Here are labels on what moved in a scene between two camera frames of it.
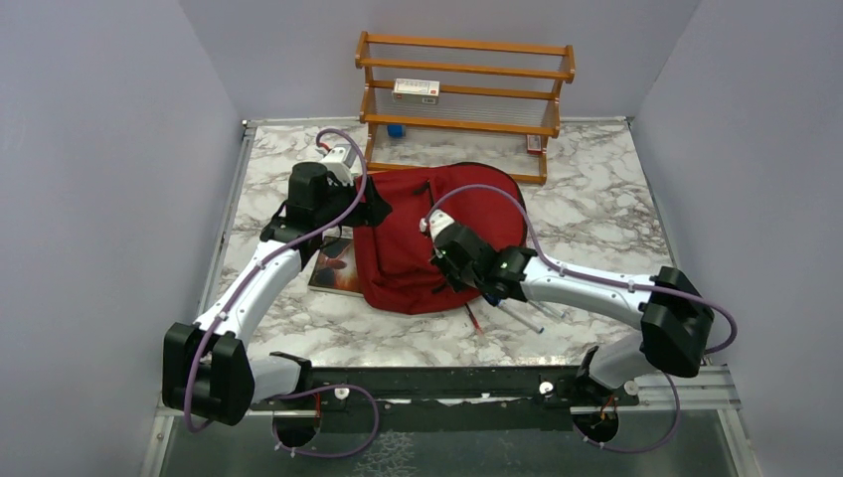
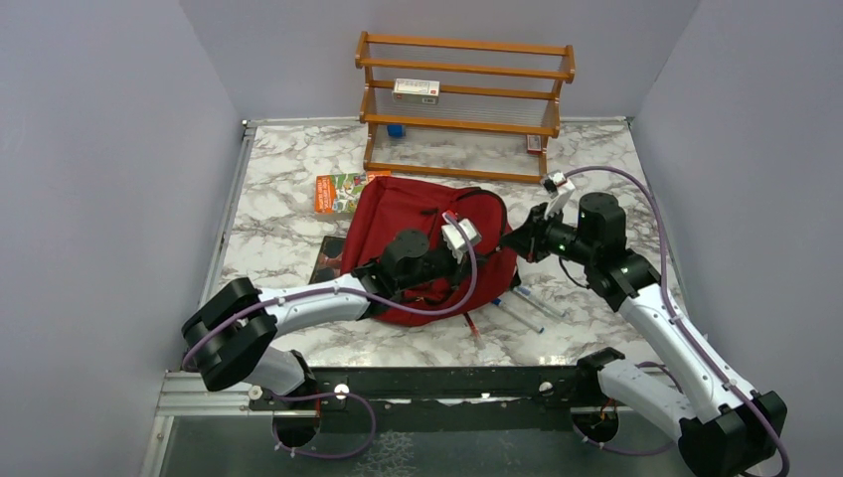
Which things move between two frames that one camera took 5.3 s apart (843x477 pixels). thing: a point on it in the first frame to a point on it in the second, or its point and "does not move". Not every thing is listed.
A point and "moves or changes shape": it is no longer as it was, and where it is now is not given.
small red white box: x=534 y=144 does not move
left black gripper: x=371 y=212 to x=459 y=271
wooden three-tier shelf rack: x=431 y=101 does not move
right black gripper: x=441 y=262 to x=528 y=238
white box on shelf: x=416 y=90 does not move
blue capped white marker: x=518 y=315 does not move
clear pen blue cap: x=548 y=307 does not move
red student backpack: x=393 y=256 moves or changes shape
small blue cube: x=397 y=130 does not move
